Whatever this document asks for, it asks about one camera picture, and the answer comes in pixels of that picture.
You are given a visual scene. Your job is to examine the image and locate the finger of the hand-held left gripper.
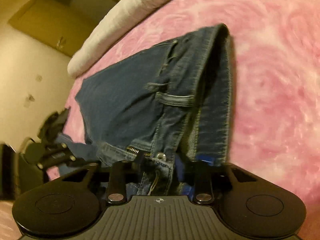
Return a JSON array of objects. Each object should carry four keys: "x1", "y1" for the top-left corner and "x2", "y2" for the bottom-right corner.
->
[
  {"x1": 40, "y1": 107, "x2": 70, "y2": 144},
  {"x1": 37, "y1": 142, "x2": 76, "y2": 170}
]

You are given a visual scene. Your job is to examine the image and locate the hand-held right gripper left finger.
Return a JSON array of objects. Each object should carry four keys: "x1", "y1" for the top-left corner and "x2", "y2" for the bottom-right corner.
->
[{"x1": 61, "y1": 155, "x2": 145, "y2": 204}]

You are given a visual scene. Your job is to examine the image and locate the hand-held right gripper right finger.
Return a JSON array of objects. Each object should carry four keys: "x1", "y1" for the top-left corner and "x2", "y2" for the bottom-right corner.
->
[{"x1": 175, "y1": 155, "x2": 258, "y2": 204}]

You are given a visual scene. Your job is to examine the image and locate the blue jeans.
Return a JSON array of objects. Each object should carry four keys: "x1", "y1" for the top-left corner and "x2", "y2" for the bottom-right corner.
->
[{"x1": 59, "y1": 23, "x2": 234, "y2": 195}]

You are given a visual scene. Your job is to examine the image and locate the wooden door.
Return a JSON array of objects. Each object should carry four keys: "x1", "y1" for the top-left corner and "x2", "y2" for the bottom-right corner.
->
[{"x1": 7, "y1": 0, "x2": 112, "y2": 57}]

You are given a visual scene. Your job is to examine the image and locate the white ribbed quilt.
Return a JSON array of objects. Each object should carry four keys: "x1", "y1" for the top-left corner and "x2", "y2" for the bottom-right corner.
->
[{"x1": 67, "y1": 0, "x2": 200, "y2": 78}]

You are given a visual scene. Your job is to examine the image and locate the pink rose blanket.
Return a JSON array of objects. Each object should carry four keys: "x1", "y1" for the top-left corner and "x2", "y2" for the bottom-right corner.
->
[{"x1": 0, "y1": 0, "x2": 320, "y2": 240}]

